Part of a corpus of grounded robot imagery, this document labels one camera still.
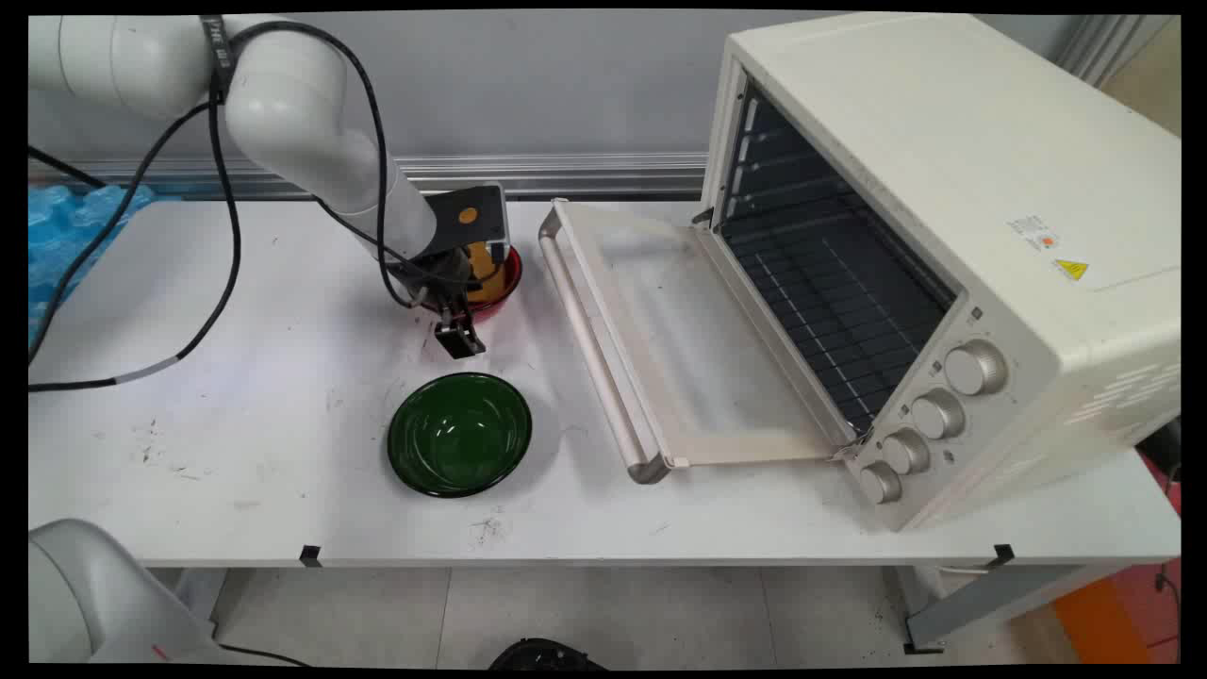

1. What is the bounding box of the grey curtain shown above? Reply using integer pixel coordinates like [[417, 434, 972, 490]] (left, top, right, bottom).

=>
[[1054, 14, 1149, 88]]

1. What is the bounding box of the grey-white robot base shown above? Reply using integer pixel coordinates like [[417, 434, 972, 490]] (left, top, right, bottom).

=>
[[28, 518, 229, 665]]

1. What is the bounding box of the black object on floor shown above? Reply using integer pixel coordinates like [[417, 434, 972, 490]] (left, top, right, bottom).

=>
[[488, 638, 606, 671]]

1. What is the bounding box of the black cable with grey tape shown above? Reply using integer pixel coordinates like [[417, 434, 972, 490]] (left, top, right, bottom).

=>
[[28, 91, 243, 393]]

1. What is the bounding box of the blue bubble wrap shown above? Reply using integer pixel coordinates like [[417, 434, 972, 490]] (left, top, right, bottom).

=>
[[28, 183, 157, 342]]

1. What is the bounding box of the silver oven knob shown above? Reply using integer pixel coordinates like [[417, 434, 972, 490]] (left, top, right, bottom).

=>
[[882, 428, 932, 476], [911, 389, 967, 441], [945, 340, 1010, 397], [859, 461, 903, 505]]

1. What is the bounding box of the cream toaster oven body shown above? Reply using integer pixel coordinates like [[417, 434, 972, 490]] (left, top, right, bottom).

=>
[[698, 11, 1182, 533]]

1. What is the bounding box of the black wrist camera mount plate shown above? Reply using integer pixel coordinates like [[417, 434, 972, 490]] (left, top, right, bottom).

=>
[[423, 184, 511, 257]]

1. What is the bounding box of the thin black floor cable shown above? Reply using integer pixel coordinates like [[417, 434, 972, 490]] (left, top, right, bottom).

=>
[[217, 642, 314, 669]]

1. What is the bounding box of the cream oven door with handle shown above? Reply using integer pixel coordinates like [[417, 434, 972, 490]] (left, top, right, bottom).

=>
[[537, 197, 864, 486]]

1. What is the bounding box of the black cable behind table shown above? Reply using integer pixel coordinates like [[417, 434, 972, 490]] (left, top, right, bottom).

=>
[[28, 145, 107, 189]]

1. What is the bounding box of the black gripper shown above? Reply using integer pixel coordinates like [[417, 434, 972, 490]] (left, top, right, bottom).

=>
[[389, 243, 488, 361]]

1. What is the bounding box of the grey metal table leg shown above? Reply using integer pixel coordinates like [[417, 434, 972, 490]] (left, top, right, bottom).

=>
[[901, 564, 1137, 655]]

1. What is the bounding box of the red bowl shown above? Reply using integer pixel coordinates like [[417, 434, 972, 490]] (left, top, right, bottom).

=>
[[415, 244, 523, 325]]

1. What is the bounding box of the brown toast bread slice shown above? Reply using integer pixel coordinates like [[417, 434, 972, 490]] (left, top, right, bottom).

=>
[[468, 242, 507, 305]]

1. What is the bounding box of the wire oven rack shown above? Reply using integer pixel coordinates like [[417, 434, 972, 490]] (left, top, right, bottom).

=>
[[724, 203, 955, 437]]

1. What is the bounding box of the dark green bowl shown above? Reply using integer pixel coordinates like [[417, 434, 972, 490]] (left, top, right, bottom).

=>
[[387, 372, 534, 499]]

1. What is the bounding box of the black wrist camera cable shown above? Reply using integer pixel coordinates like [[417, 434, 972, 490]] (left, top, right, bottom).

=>
[[228, 20, 444, 309]]

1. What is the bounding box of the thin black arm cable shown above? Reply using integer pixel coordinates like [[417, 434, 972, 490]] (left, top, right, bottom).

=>
[[28, 102, 214, 367]]

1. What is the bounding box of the white printed oven label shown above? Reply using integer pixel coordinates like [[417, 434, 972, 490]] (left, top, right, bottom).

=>
[[1006, 214, 1063, 252]]

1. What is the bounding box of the aluminium wall rail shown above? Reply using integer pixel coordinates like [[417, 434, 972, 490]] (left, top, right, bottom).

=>
[[28, 153, 709, 201]]

